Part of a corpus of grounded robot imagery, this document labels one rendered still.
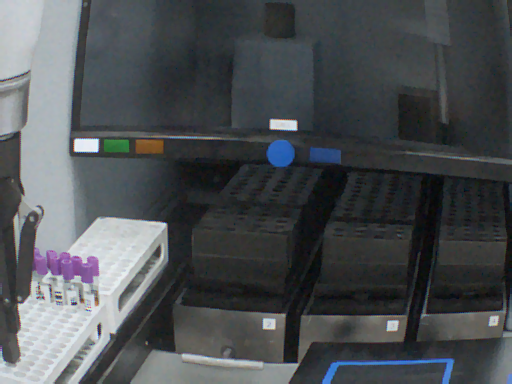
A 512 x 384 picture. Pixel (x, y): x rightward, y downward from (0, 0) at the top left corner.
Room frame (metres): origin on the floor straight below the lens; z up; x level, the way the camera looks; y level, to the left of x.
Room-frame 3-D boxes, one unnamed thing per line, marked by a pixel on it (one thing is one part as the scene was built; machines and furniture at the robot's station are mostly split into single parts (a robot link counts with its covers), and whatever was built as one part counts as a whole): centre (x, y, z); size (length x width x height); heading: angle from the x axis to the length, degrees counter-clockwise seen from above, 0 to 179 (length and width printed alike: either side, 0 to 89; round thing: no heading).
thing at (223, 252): (1.45, 0.02, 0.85); 0.12 x 0.02 x 0.06; 81
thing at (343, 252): (1.43, -0.13, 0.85); 0.12 x 0.02 x 0.06; 80
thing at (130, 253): (1.39, 0.18, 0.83); 0.30 x 0.10 x 0.06; 170
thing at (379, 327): (1.66, -0.17, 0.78); 0.73 x 0.14 x 0.09; 170
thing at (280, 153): (1.42, -0.03, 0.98); 0.03 x 0.01 x 0.03; 80
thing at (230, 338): (1.69, -0.02, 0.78); 0.73 x 0.14 x 0.09; 170
